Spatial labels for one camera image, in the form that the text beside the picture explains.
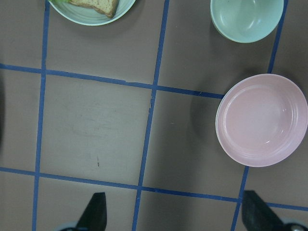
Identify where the bread slice on plate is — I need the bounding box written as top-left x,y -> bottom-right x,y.
68,0 -> 119,18

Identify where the green bowl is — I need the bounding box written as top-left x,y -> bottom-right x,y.
210,0 -> 284,43

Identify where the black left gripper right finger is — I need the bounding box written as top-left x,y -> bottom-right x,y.
241,190 -> 287,231

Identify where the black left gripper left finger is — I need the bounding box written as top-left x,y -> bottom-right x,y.
76,192 -> 107,231

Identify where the green plate with food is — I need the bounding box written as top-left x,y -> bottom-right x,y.
49,0 -> 135,26

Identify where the cream white plate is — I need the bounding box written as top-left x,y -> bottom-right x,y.
215,81 -> 243,147

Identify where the pink plate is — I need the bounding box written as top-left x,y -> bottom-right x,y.
222,74 -> 308,167

